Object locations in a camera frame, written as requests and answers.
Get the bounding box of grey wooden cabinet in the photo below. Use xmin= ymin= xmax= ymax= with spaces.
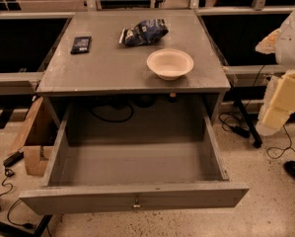
xmin=37 ymin=9 xmax=230 ymax=123

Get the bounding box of white paper bowl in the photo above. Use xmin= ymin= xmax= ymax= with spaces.
xmin=146 ymin=48 xmax=194 ymax=81

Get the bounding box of dark blue rxbar wrapper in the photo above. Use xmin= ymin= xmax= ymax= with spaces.
xmin=70 ymin=37 xmax=92 ymax=54

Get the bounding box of blue crumpled chip bag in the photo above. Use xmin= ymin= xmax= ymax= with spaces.
xmin=118 ymin=19 xmax=169 ymax=46

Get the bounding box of black power adapter with cable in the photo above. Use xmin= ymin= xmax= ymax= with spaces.
xmin=218 ymin=112 xmax=250 ymax=138

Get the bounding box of metal drawer knob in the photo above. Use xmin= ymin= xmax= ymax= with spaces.
xmin=132 ymin=198 xmax=141 ymax=209

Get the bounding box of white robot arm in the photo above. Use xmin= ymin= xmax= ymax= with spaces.
xmin=256 ymin=9 xmax=295 ymax=136

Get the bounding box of open grey top drawer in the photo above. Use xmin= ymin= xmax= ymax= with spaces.
xmin=20 ymin=101 xmax=249 ymax=214

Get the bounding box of black cable on left floor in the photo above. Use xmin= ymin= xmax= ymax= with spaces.
xmin=0 ymin=167 xmax=37 ymax=230

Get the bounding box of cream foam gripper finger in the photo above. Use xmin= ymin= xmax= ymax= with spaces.
xmin=256 ymin=69 xmax=295 ymax=136

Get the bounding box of black cable under cabinet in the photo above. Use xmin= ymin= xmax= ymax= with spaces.
xmin=88 ymin=102 xmax=135 ymax=123

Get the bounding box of black table leg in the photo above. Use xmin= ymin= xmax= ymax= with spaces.
xmin=235 ymin=99 xmax=262 ymax=148

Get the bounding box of cardboard box on floor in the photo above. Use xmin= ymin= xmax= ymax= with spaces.
xmin=8 ymin=97 xmax=56 ymax=177

